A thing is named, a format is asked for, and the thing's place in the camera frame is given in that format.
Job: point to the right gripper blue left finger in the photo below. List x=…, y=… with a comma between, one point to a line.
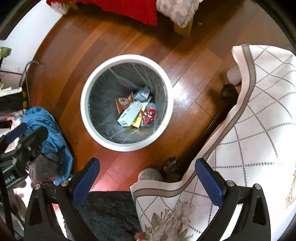
x=83, y=180

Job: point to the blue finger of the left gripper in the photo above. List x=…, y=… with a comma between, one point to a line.
x=28, y=144
x=16, y=133

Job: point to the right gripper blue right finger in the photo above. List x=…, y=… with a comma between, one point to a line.
x=212, y=181

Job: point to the white cardboard box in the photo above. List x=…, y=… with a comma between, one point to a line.
x=128, y=116

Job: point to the yellow cigarette pack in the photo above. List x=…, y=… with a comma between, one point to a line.
x=138, y=120

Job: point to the brown snack wrapper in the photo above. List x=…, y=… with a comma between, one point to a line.
x=122, y=103

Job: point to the small red snack wrapper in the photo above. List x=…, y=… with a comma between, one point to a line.
x=147, y=116

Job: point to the clear plastic lid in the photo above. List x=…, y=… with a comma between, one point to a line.
x=151, y=105

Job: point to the white round trash bin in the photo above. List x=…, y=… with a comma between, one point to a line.
x=118, y=77

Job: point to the blue jacket on floor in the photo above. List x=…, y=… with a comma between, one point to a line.
x=36, y=117

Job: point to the white patterned tablecloth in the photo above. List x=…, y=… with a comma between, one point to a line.
x=254, y=145

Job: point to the blue milk carton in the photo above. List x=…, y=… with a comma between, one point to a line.
x=142, y=94

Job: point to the grey checked bed sheet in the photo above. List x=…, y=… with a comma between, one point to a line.
x=181, y=12

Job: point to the wooden bed frame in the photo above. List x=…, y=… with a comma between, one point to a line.
x=185, y=32

